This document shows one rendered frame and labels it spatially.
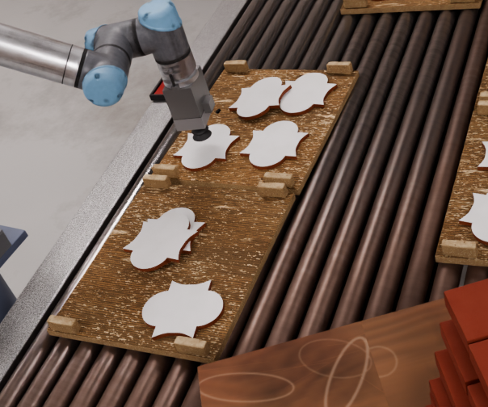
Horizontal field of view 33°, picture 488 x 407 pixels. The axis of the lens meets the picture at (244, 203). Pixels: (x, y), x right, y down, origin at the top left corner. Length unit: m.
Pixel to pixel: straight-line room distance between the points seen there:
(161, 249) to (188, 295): 0.14
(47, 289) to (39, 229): 1.74
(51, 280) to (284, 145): 0.55
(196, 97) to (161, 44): 0.14
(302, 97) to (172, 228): 0.46
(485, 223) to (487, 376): 0.69
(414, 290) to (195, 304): 0.38
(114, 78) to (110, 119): 2.35
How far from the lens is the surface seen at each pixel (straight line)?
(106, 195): 1.81
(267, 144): 1.73
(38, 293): 1.66
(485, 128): 1.67
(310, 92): 1.85
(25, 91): 4.37
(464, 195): 1.53
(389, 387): 1.14
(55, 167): 3.69
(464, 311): 0.85
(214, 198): 1.65
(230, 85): 1.97
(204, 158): 1.75
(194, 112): 1.68
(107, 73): 1.49
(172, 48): 1.61
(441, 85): 1.84
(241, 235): 1.55
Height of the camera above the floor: 1.96
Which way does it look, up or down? 40 degrees down
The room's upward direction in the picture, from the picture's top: 19 degrees counter-clockwise
